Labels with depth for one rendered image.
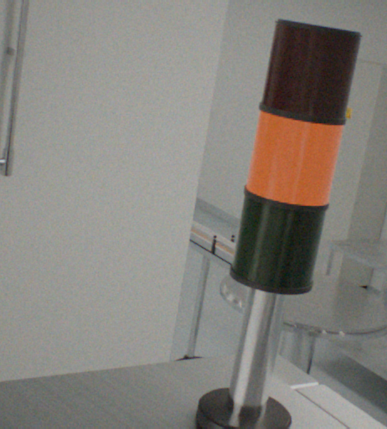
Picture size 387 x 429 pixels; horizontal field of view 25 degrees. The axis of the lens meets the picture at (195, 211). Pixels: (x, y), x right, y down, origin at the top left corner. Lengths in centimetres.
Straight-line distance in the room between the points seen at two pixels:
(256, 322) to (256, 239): 5
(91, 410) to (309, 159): 20
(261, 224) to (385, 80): 687
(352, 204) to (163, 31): 550
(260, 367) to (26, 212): 153
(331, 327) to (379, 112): 345
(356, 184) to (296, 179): 694
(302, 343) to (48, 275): 267
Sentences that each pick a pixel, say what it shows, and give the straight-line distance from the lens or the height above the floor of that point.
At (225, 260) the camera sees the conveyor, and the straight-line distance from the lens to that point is 506.
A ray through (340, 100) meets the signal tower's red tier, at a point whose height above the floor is 231.
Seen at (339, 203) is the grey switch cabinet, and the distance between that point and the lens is 757.
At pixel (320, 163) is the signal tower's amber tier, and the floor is 228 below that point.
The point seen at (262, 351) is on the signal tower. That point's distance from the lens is 52.
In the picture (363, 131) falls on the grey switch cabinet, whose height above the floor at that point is 148.
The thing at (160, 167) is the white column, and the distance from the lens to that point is 214.
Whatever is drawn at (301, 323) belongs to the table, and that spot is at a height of 93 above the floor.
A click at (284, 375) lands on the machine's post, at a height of 210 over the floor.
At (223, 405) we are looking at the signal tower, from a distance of 55.
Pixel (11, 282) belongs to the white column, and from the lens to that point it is 206.
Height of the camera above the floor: 235
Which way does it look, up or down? 14 degrees down
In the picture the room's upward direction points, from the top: 9 degrees clockwise
